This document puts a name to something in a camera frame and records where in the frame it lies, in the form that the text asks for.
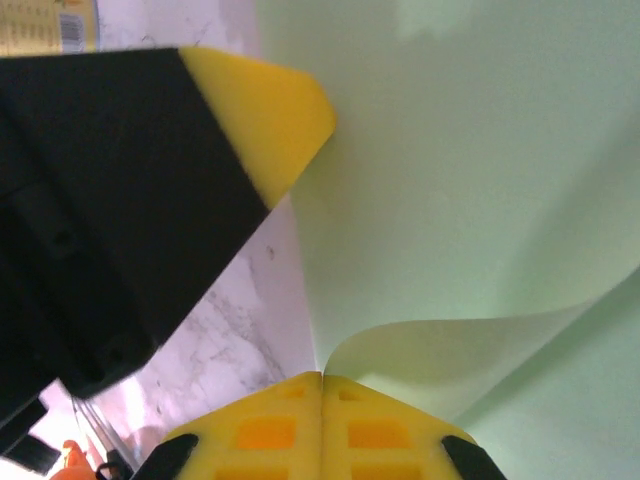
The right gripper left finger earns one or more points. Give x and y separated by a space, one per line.
270 440

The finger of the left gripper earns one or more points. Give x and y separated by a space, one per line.
125 175

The tin can yellow label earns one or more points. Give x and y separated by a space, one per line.
30 25

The orange plush toy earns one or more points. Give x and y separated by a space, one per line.
72 462

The aluminium table side rail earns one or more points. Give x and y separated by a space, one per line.
100 430

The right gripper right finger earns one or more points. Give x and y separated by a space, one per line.
380 440

